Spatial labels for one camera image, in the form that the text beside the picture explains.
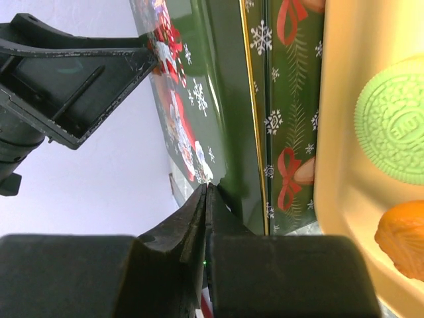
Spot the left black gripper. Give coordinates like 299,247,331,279
0,13,158,198

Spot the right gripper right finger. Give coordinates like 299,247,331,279
205,185,381,317

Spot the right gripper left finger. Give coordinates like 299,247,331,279
1,184,207,317

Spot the gold tin lid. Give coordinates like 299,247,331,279
129,0,269,236

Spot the green square cookie tin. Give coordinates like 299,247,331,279
241,1,325,235

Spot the yellow serving tray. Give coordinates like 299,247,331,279
314,1,423,317

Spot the orange fish cookie left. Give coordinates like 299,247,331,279
374,200,423,281

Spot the green round cookie left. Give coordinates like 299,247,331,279
354,58,423,186

